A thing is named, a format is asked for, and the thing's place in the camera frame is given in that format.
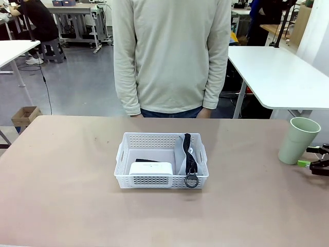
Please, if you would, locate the black clamp pole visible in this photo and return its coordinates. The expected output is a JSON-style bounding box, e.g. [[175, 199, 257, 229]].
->
[[268, 0, 294, 49], [22, 0, 39, 42]]

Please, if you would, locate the small white table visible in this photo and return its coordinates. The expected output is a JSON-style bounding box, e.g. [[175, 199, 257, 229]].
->
[[0, 40, 42, 95]]

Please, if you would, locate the person's right forearm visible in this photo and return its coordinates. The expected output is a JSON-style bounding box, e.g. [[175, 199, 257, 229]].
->
[[114, 64, 141, 116]]

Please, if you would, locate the grey metal workbench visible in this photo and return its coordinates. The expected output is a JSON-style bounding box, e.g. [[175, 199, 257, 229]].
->
[[46, 3, 108, 54]]

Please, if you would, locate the open cardboard box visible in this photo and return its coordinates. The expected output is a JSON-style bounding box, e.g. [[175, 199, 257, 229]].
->
[[11, 106, 43, 127]]

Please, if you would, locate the grey plastic stool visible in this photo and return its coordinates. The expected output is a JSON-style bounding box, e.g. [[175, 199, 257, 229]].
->
[[41, 38, 67, 64]]

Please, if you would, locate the wooden top table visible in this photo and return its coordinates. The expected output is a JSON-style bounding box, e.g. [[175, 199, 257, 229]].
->
[[260, 23, 300, 47]]

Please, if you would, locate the white perforated plastic basket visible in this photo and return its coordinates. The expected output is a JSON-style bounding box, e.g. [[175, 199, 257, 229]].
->
[[114, 132, 210, 190]]

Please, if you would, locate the tall brown cardboard box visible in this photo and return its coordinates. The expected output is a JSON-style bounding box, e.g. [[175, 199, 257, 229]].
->
[[290, 4, 315, 42]]

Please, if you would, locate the person in cream sweater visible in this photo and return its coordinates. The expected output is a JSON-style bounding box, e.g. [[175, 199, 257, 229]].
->
[[113, 0, 232, 119]]

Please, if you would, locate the person's left hand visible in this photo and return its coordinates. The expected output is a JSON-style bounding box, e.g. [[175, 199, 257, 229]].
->
[[197, 107, 211, 119]]

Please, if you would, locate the person's left forearm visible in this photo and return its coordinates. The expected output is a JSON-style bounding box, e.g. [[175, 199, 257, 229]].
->
[[202, 64, 228, 110]]

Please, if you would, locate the seated person in black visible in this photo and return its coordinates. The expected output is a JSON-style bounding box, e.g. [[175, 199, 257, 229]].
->
[[7, 0, 60, 65]]

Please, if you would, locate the black strap with ring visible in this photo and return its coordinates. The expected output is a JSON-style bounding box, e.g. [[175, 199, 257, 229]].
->
[[174, 133, 200, 189]]

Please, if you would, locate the black floor cable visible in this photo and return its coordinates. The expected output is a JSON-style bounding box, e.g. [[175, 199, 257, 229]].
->
[[17, 51, 53, 116]]

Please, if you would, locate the white rounded box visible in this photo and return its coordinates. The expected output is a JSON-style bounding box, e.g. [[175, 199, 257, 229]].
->
[[129, 161, 174, 177]]

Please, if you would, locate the person in blue jacket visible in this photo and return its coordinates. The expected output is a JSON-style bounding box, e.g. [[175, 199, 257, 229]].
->
[[246, 0, 273, 47]]

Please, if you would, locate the pale green plastic cup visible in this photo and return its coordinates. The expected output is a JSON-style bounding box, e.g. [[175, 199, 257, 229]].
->
[[278, 117, 322, 165]]

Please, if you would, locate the large white table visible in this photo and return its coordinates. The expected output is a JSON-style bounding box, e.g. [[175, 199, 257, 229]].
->
[[227, 45, 329, 119]]

